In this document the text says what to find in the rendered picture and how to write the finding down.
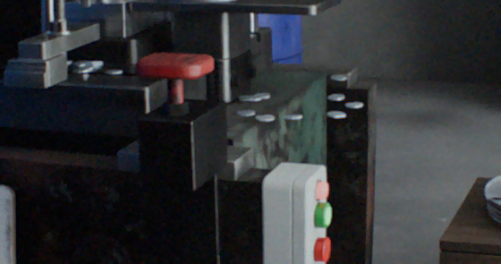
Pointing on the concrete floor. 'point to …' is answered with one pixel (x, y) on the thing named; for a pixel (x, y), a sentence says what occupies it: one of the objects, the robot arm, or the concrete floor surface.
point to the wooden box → (471, 232)
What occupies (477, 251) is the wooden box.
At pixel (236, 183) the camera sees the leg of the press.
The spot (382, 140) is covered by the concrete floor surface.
